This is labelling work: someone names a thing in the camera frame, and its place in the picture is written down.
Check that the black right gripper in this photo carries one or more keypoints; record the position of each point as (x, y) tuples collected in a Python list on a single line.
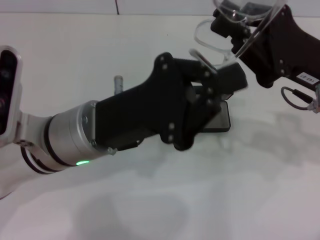
[(282, 50)]

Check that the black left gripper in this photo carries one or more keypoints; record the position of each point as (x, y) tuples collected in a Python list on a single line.
[(140, 115)]

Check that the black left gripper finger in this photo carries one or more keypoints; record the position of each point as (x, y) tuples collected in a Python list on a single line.
[(232, 85)]

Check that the clear white glasses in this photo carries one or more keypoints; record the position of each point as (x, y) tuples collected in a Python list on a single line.
[(260, 32)]

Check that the black glasses case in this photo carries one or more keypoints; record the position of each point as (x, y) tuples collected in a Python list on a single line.
[(220, 122)]

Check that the white and silver left arm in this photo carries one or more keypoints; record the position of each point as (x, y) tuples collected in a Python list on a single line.
[(67, 135)]

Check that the silver left wrist stud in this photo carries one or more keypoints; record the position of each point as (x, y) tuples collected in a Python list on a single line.
[(118, 85)]

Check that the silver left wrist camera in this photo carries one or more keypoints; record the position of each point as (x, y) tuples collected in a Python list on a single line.
[(7, 95)]

